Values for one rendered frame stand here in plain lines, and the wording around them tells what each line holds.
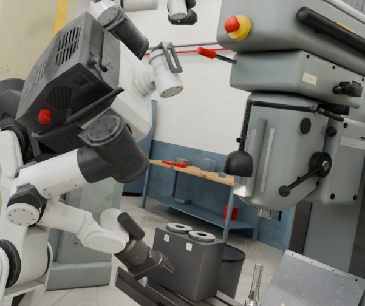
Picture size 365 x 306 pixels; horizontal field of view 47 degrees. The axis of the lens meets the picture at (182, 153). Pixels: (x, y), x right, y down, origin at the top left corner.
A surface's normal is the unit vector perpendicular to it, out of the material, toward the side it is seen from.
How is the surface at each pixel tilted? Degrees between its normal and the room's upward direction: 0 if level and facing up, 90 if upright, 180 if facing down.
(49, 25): 90
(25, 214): 127
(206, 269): 90
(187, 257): 90
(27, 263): 81
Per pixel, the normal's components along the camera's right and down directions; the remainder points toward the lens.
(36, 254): 0.88, 0.00
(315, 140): 0.63, 0.14
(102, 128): -0.34, -0.64
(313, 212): -0.76, -0.09
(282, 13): -0.19, 0.02
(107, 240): 0.18, 0.58
